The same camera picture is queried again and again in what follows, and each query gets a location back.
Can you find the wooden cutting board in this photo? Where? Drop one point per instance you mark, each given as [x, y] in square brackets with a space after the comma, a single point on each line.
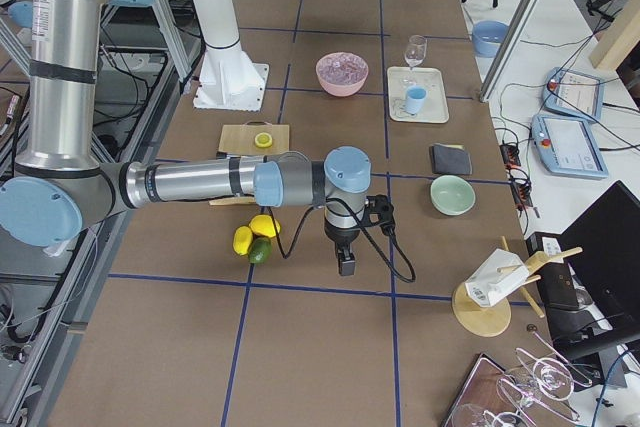
[238, 140]

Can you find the yellow lemon front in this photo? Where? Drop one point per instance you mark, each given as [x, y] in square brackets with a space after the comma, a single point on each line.
[265, 226]

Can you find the pink bowl of ice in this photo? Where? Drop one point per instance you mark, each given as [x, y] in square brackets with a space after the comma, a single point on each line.
[342, 74]

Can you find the teach pendant tablet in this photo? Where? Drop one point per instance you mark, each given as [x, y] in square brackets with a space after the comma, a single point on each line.
[567, 147]
[571, 93]

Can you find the near teach pendant tablet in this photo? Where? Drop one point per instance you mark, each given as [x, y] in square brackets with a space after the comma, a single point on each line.
[567, 147]

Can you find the aluminium frame post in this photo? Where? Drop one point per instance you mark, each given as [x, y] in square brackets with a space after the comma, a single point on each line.
[500, 62]

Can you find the cream serving tray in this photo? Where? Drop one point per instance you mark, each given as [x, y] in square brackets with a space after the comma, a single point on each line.
[435, 109]

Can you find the yellow lemon back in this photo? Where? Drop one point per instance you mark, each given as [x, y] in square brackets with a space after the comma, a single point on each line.
[242, 240]

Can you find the glass holder rack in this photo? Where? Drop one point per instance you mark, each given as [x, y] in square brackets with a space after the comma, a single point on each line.
[535, 392]

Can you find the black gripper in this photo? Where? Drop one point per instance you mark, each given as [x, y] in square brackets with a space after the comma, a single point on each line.
[341, 238]

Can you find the grey folded cloth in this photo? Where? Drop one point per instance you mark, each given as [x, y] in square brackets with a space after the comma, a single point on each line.
[447, 159]

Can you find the far teach pendant tablet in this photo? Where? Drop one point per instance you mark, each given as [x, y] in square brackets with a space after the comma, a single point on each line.
[571, 93]

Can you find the lemon half slice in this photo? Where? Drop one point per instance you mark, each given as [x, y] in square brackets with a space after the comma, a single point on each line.
[263, 140]

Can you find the green avocado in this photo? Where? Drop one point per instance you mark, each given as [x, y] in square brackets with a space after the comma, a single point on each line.
[260, 250]

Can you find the blue bowl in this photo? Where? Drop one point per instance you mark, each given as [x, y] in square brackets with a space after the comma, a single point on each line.
[487, 37]

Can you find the clear wine glass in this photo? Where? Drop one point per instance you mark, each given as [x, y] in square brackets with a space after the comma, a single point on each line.
[414, 55]

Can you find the blue plastic cup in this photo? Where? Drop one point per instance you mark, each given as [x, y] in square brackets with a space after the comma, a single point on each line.
[415, 98]

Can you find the yellow lemon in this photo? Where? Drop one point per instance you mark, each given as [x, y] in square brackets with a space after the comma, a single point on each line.
[265, 226]
[242, 240]

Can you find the black laptop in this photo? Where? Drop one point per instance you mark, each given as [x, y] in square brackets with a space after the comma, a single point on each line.
[608, 266]

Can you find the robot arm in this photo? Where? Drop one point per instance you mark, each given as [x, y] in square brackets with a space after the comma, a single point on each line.
[60, 189]

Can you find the wooden paper towel stand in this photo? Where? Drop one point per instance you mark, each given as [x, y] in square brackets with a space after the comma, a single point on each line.
[481, 304]

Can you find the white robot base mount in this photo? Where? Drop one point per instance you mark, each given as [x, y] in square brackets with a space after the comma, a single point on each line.
[228, 79]

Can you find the green ceramic bowl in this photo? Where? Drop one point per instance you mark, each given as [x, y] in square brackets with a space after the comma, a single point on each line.
[451, 195]

